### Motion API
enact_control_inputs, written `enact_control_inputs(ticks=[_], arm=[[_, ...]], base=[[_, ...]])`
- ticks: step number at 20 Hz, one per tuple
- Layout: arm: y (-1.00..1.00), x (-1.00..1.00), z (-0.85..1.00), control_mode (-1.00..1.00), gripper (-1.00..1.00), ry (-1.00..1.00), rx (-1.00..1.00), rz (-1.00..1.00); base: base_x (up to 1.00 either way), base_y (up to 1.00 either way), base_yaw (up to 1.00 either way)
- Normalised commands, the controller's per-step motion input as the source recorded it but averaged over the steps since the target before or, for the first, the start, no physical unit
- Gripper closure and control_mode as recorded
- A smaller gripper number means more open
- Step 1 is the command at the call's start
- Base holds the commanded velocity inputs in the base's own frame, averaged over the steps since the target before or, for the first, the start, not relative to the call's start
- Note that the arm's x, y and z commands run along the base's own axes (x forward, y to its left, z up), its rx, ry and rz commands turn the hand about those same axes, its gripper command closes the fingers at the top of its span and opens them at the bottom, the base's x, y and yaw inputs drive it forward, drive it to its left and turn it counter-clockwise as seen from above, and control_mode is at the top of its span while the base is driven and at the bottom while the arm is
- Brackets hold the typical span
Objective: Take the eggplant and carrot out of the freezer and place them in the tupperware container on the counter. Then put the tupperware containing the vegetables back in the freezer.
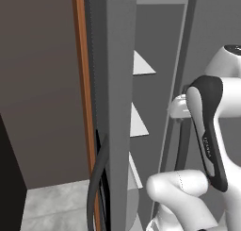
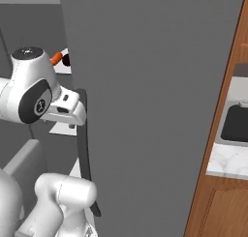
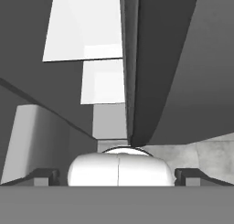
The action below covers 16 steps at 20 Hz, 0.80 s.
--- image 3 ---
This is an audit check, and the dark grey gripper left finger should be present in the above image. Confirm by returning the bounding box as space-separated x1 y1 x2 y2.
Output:
1 167 61 187

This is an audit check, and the dark grey fridge with white interior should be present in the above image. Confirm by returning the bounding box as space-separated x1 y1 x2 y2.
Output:
0 0 130 153

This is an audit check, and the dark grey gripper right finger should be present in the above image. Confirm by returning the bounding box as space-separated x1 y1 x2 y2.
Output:
174 167 234 187

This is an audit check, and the dark grey freezer door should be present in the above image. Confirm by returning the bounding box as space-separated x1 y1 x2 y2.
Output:
119 0 234 147

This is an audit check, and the white rounded object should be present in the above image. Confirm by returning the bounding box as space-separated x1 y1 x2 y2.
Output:
67 145 176 187

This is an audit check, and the light grey cabinet panel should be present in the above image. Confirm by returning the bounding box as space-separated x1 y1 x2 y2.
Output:
0 103 71 186

